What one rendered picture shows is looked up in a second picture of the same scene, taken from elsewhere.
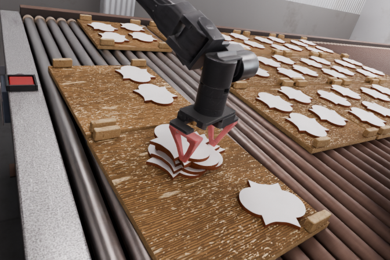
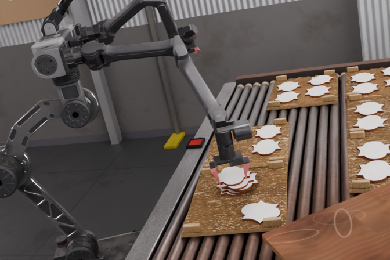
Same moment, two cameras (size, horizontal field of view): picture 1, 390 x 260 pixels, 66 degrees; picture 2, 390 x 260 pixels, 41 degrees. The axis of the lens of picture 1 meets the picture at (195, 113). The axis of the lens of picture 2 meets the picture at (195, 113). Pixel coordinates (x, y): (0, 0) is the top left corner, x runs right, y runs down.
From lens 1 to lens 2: 1.55 m
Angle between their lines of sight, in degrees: 51
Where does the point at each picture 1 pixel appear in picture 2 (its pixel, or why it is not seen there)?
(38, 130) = (186, 169)
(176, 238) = (198, 216)
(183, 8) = (210, 107)
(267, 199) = (258, 209)
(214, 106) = (222, 154)
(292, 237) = (252, 226)
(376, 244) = not seen: hidden behind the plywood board
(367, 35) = not seen: outside the picture
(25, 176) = (167, 189)
